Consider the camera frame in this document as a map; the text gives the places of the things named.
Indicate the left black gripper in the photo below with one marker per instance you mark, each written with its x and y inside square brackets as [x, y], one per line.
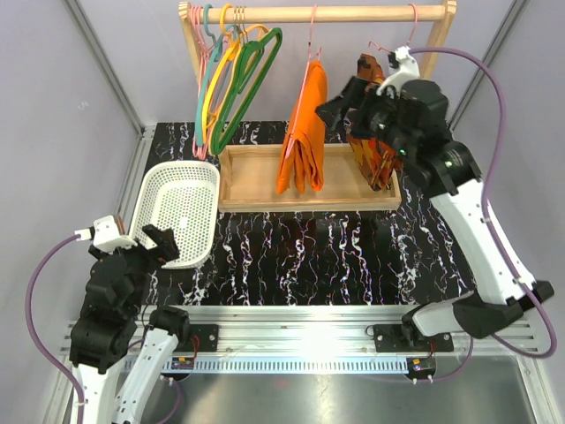
[166, 247]

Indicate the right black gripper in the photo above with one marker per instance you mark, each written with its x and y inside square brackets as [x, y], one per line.
[333, 112]

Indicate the pink wire hanger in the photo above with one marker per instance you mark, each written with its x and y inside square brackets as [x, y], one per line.
[408, 42]
[199, 16]
[310, 56]

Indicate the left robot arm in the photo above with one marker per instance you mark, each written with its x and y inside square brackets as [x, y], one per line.
[101, 336]

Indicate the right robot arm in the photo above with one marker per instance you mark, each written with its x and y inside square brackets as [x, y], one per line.
[411, 120]

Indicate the camouflage orange trousers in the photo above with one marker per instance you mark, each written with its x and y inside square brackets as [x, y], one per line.
[375, 159]

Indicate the yellow plastic hanger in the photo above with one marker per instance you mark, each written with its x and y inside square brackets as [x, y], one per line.
[221, 79]

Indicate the teal plastic hanger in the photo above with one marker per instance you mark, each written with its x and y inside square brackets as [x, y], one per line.
[207, 66]

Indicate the white perforated plastic basket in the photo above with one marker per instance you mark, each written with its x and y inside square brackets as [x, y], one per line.
[182, 196]

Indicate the wooden tray base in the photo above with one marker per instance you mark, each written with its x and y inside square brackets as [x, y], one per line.
[248, 174]

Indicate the wooden clothes rack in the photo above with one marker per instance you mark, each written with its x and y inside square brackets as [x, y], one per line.
[441, 15]

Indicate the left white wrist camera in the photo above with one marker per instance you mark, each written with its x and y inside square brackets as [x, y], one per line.
[107, 235]

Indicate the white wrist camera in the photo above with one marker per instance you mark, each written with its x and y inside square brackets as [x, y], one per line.
[107, 235]
[404, 69]

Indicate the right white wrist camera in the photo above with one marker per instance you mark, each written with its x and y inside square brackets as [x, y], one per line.
[404, 69]

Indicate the aluminium mounting rail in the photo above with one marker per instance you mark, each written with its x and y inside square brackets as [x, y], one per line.
[297, 340]

